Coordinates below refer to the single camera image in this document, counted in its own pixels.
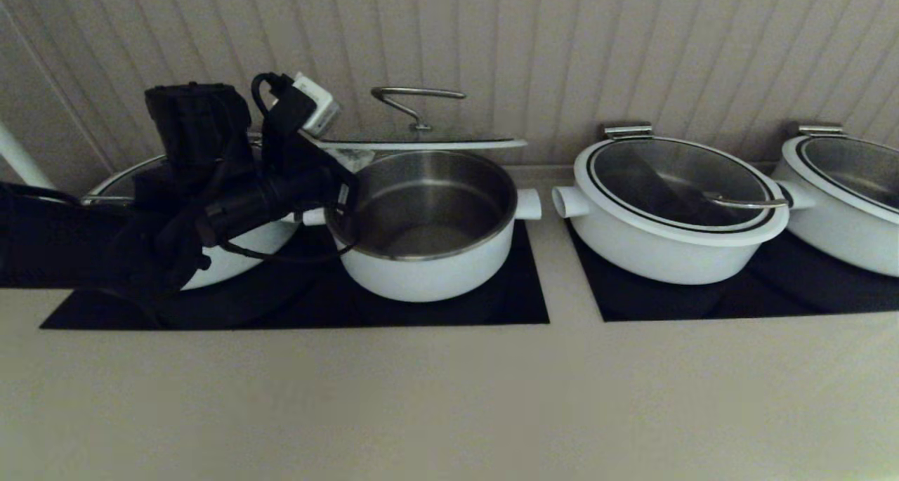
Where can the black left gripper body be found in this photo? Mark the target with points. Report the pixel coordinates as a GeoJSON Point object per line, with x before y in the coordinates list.
{"type": "Point", "coordinates": [309, 186]}

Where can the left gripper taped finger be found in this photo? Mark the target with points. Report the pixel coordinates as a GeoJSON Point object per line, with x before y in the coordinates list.
{"type": "Point", "coordinates": [358, 154]}
{"type": "Point", "coordinates": [358, 166]}

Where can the glass lid with white rim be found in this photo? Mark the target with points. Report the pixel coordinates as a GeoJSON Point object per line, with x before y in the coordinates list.
{"type": "Point", "coordinates": [491, 144]}
{"type": "Point", "coordinates": [864, 165]}
{"type": "Point", "coordinates": [123, 182]}
{"type": "Point", "coordinates": [702, 239]}

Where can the white deep cooking pot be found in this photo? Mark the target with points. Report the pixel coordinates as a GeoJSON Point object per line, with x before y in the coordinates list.
{"type": "Point", "coordinates": [421, 277]}

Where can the black glass induction cooktop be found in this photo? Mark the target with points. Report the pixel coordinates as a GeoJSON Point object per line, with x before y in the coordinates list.
{"type": "Point", "coordinates": [772, 295]}
{"type": "Point", "coordinates": [421, 312]}

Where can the white round rod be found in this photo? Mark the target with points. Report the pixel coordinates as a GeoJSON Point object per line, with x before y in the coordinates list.
{"type": "Point", "coordinates": [17, 161]}

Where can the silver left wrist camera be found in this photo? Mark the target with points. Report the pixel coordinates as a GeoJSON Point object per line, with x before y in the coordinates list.
{"type": "Point", "coordinates": [316, 105]}

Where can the chrome hinge bracket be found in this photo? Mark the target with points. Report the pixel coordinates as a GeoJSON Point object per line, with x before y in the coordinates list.
{"type": "Point", "coordinates": [627, 130]}
{"type": "Point", "coordinates": [819, 130]}

